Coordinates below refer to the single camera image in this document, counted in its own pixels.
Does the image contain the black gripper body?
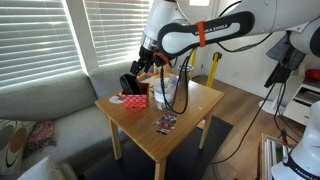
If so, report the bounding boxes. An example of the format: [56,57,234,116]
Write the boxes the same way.
[134,45,161,73]

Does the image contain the red patterned box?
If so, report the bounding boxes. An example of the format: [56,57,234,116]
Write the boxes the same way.
[120,82,150,109]

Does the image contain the clear plastic cup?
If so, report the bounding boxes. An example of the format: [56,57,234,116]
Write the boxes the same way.
[152,77,178,104]

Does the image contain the white window blind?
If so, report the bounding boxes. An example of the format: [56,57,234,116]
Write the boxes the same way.
[83,0,153,68]
[0,0,83,90]

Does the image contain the metal tumbler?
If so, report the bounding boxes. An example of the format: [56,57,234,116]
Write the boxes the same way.
[177,63,195,83]

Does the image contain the yellow stand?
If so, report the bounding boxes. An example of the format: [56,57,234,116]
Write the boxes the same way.
[188,48,198,81]
[205,51,223,89]

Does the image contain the wooden table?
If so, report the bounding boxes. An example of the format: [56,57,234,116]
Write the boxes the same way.
[94,73,225,180]

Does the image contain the grey sofa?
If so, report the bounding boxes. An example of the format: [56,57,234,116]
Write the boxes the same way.
[0,64,141,178]

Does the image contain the dark rug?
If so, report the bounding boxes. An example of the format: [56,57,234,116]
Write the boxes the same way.
[83,114,234,180]

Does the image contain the red patterned cloth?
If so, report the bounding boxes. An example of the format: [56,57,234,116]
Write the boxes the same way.
[24,119,58,156]

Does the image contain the white fan stand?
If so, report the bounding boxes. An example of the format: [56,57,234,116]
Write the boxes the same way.
[258,81,284,116]

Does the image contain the dark hanging clothing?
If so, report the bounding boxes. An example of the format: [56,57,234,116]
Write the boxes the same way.
[264,31,306,89]

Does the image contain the white sofa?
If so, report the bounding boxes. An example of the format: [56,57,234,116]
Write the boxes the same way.
[16,156,79,180]

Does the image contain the colourful patterned pillow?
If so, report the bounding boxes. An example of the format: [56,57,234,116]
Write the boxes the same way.
[0,119,38,176]

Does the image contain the wooden framed panel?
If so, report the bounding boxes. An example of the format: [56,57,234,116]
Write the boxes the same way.
[259,132,294,180]

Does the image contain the white shelf unit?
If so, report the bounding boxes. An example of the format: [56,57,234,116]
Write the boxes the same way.
[283,78,320,127]

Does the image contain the red object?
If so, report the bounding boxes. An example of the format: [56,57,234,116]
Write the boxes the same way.
[304,68,320,82]

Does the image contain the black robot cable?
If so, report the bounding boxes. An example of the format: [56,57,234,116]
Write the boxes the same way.
[159,0,294,166]

